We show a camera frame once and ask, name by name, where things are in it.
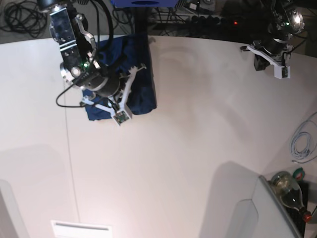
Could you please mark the clear plastic bottle red cap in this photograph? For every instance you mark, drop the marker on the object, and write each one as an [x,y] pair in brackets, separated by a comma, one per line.
[289,193]

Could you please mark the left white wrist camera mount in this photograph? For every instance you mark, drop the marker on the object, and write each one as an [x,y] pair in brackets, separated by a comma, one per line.
[270,62]

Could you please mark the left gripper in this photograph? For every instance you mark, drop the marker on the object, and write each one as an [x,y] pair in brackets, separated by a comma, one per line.
[271,46]

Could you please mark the blue box with slot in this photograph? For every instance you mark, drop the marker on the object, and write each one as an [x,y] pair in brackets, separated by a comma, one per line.
[144,3]

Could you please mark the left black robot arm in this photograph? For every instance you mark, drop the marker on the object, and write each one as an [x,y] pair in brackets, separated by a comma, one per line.
[285,21]

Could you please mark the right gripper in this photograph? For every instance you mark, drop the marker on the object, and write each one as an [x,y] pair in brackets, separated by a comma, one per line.
[107,86]

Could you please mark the green tape roll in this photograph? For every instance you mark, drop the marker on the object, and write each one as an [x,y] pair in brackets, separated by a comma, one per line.
[299,174]

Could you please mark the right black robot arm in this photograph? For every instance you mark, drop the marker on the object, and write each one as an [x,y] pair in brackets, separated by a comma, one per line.
[79,49]

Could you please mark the dark blue t-shirt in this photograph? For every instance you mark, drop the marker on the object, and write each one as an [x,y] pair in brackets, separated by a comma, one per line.
[142,99]

